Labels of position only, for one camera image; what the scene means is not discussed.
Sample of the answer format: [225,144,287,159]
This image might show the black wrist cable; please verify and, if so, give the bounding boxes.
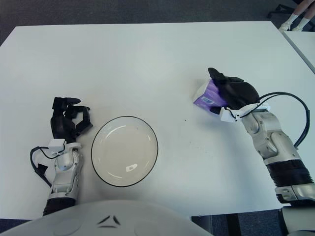
[30,146,67,189]
[240,92,311,148]

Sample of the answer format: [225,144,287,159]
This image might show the person leg white sock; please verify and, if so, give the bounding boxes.
[278,0,306,31]
[291,11,315,32]

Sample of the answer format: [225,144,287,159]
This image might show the black office chair base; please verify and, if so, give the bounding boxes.
[267,4,300,18]

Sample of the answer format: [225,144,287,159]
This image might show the white plate black rim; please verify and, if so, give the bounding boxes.
[91,116,159,186]

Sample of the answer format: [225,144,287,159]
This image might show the black table leg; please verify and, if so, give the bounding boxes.
[226,213,241,236]

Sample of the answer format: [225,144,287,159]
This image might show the white side table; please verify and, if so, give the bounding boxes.
[282,30,315,76]

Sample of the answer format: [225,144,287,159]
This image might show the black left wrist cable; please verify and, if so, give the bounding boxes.
[30,146,67,189]

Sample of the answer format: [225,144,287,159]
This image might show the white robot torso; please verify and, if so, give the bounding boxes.
[0,199,212,236]

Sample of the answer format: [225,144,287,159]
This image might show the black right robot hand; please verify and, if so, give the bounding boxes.
[208,67,261,115]

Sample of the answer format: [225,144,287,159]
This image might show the purple tissue paper pack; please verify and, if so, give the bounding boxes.
[191,79,228,116]

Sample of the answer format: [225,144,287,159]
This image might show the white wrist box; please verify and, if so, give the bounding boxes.
[48,139,66,155]
[220,107,241,123]

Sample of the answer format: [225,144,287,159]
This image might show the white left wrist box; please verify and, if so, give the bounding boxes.
[48,139,66,155]

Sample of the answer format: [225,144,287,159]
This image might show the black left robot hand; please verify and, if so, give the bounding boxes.
[50,97,94,143]

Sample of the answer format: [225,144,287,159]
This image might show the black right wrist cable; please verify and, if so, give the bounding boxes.
[240,92,311,148]

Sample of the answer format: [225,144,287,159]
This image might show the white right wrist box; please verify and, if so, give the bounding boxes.
[220,107,241,123]

